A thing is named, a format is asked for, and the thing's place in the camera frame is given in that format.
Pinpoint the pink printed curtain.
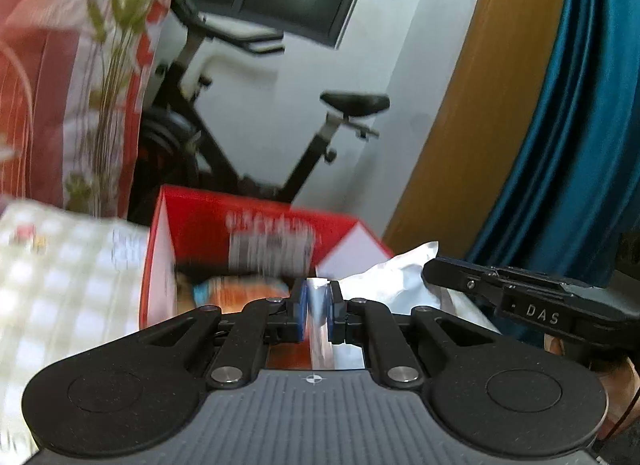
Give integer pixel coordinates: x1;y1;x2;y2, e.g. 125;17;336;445
0;0;197;220

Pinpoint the red cardboard box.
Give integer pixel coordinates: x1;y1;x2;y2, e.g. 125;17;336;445
139;184;397;331

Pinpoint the checked bunny print blanket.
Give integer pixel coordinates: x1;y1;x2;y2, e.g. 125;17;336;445
0;199;152;465

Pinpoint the black exercise bike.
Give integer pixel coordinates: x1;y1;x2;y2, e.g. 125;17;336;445
127;0;392;226

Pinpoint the yellow wooden panel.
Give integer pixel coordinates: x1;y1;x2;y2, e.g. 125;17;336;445
381;0;572;260

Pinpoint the white plastic bag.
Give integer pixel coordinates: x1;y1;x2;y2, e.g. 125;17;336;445
305;241;503;372

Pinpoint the person's right hand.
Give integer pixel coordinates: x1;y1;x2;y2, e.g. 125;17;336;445
597;356;640;442

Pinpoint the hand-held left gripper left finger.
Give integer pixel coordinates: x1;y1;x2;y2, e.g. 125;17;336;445
139;279;308;390

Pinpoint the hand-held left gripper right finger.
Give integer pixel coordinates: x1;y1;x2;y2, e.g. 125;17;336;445
326;280;497;390

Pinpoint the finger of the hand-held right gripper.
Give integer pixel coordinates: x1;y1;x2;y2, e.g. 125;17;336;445
470;266;594;292
422;257;507;310

